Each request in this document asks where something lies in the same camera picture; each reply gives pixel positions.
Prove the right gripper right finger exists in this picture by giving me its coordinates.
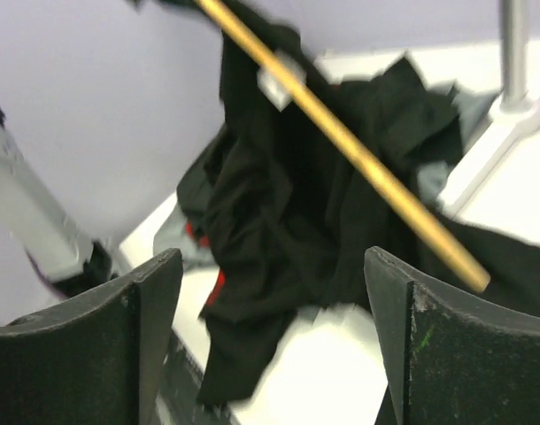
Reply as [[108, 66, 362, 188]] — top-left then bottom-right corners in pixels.
[[364, 247, 540, 424]]

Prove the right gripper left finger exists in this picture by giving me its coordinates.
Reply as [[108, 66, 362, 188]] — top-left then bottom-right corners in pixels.
[[0, 249, 182, 425]]

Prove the yellow plastic hanger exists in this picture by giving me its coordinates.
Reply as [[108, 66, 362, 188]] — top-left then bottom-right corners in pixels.
[[197, 1, 490, 293]]

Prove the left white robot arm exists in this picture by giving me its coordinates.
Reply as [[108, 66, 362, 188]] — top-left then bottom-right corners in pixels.
[[0, 108, 118, 298]]

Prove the red black plaid shirt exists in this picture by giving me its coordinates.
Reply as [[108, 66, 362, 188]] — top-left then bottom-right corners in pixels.
[[184, 221, 226, 306]]

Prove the metal clothes rack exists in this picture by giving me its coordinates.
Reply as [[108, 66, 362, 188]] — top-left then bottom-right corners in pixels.
[[439, 1, 540, 216]]

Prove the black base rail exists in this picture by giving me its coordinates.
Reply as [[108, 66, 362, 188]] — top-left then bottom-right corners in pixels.
[[151, 331, 237, 425]]

